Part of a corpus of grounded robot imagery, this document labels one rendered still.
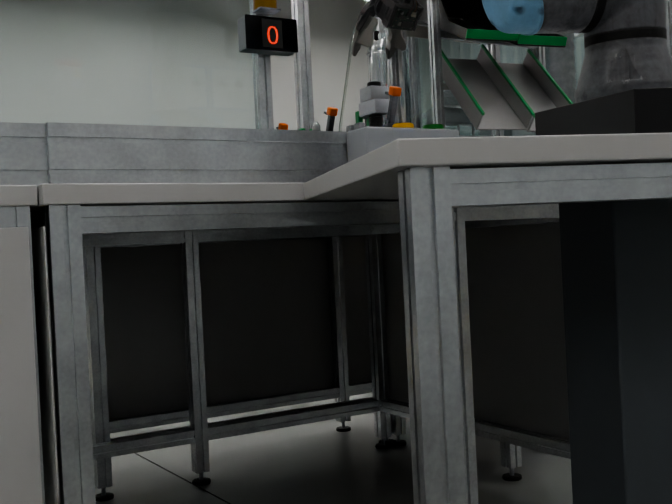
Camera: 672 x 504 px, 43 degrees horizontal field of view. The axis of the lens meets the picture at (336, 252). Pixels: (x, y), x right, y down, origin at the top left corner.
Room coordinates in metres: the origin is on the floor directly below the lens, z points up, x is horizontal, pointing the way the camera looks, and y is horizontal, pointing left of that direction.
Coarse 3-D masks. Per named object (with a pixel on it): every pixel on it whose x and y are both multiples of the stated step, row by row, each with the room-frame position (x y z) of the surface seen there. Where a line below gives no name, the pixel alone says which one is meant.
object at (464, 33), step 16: (416, 0) 2.07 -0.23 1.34; (448, 0) 2.11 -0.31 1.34; (464, 0) 2.11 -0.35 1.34; (480, 0) 2.04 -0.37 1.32; (448, 16) 2.13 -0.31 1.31; (464, 16) 2.11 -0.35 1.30; (480, 16) 2.04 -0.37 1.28; (448, 32) 1.93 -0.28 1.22; (464, 32) 1.86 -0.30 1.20; (480, 32) 1.86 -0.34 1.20; (496, 32) 1.88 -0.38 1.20
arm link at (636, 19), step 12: (600, 0) 1.19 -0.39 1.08; (612, 0) 1.20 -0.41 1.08; (624, 0) 1.20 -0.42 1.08; (636, 0) 1.20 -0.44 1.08; (648, 0) 1.21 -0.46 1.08; (660, 0) 1.22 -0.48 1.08; (600, 12) 1.21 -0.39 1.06; (612, 12) 1.21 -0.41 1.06; (624, 12) 1.21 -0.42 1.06; (636, 12) 1.20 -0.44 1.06; (648, 12) 1.21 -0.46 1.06; (660, 12) 1.22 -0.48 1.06; (600, 24) 1.22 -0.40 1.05; (612, 24) 1.22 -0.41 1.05; (624, 24) 1.21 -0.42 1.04; (636, 24) 1.21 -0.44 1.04; (648, 24) 1.21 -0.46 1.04; (660, 24) 1.22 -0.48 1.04; (588, 36) 1.25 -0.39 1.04
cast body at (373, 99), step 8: (368, 88) 1.79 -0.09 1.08; (376, 88) 1.79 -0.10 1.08; (384, 88) 1.80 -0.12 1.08; (360, 96) 1.82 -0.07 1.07; (368, 96) 1.80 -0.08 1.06; (376, 96) 1.79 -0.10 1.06; (384, 96) 1.80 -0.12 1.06; (360, 104) 1.82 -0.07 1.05; (368, 104) 1.80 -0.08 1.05; (376, 104) 1.78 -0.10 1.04; (384, 104) 1.79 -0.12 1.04; (360, 112) 1.82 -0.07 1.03; (368, 112) 1.80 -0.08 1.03; (376, 112) 1.78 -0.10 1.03; (384, 112) 1.79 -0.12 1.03
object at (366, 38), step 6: (372, 18) 1.75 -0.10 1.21; (366, 24) 1.75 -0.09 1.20; (372, 24) 1.75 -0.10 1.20; (360, 30) 1.76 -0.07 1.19; (366, 30) 1.76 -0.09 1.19; (372, 30) 1.74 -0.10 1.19; (354, 36) 1.77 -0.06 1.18; (360, 36) 1.76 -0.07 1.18; (366, 36) 1.75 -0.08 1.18; (372, 36) 1.74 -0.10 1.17; (354, 42) 1.77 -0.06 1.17; (360, 42) 1.76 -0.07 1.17; (366, 42) 1.75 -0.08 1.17; (372, 42) 1.74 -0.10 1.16; (354, 48) 1.78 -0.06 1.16; (354, 54) 1.79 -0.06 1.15
